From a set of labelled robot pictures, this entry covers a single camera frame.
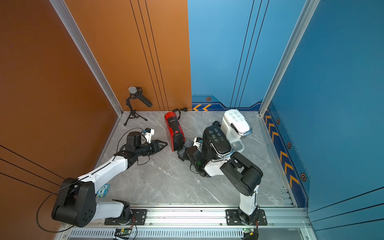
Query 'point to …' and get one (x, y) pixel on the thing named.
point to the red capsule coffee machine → (175, 130)
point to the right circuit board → (249, 230)
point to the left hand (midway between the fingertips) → (166, 143)
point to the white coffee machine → (236, 127)
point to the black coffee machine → (215, 144)
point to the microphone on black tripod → (135, 92)
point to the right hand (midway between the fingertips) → (185, 149)
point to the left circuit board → (127, 231)
